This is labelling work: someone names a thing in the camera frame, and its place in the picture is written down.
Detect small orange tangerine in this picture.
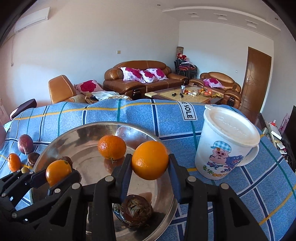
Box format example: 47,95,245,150
46,160,72,187

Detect white wall air conditioner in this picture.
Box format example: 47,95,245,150
14,7,50,33

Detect stainless steel plate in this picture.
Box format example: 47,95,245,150
33,122,177,240

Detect brown leather armchair far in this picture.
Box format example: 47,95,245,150
189,72,241,109

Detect purple passion fruit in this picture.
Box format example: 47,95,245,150
18,134,34,155

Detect brown leather armchair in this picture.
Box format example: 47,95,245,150
189,72,241,109
48,74,98,105

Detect dark stool seat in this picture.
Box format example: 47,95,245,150
10,99,37,120

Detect large orange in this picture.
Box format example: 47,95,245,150
132,141,169,180

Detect orange tangerine with stem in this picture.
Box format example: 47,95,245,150
8,153,22,172

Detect wooden coffee table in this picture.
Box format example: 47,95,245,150
145,85,223,104

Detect brown wooden door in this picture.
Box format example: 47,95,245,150
240,47,272,115

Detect white cartoon plastic mug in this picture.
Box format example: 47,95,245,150
195,104,260,180

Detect dark brown mangosteen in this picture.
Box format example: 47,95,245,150
28,152,40,167

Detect small yellow-green fruit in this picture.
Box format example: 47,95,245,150
21,167,30,174

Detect brown leather armchair near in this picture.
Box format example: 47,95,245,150
48,74,98,105

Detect stacked dark chairs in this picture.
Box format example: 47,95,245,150
174,46,198,79

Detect brown leather three-seat sofa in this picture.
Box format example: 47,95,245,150
103,60,189,99

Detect black television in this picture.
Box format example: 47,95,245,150
283,105,296,172

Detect blue plaid table cloth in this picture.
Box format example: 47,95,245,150
1,99,295,240

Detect red flower cushion near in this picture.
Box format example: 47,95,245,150
74,80,103,93

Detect red flower cushion far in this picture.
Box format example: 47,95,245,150
203,78,224,88

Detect red flower cushion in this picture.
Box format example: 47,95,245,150
74,80,103,93
203,78,224,88

